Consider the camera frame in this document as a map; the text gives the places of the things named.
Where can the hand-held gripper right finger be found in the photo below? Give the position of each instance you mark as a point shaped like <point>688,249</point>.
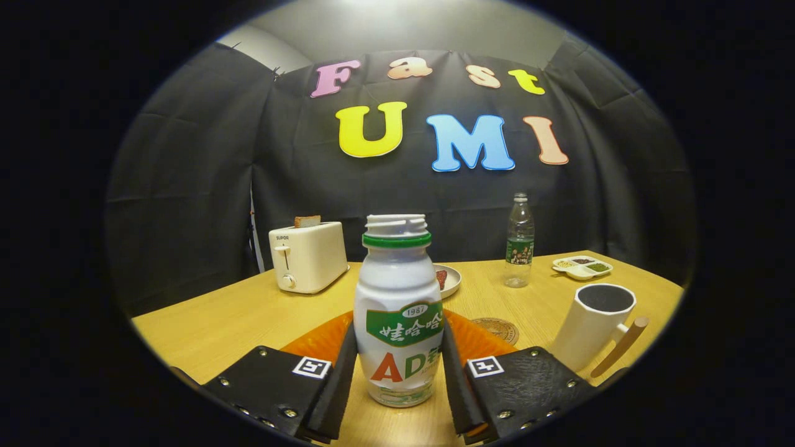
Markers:
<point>456,391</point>

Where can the cream toaster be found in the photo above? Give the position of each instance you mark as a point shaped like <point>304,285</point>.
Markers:
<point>313,257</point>

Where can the round beige plate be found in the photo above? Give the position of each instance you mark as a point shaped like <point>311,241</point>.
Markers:
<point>453,282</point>

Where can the clear plastic water bottle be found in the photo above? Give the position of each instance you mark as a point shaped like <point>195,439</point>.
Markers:
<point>519,248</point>

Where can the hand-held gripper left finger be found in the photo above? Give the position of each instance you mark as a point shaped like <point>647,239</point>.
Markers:
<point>338,391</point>

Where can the green beans heap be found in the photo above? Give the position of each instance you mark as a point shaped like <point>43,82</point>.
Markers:
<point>598,267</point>

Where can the wooden table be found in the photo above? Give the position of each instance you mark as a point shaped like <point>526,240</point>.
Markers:
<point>248,323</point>

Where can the white juice bottle green label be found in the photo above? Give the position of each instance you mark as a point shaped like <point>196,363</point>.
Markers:
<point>397,279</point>

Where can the white divided tray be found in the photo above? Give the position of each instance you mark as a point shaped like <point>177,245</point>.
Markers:
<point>581,273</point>

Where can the toast slice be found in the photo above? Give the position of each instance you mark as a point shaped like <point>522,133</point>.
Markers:
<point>307,221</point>

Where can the round cork coaster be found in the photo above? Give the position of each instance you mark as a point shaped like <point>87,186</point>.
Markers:
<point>500,329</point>

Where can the red meat slice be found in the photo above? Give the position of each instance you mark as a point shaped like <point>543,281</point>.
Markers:
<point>441,279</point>

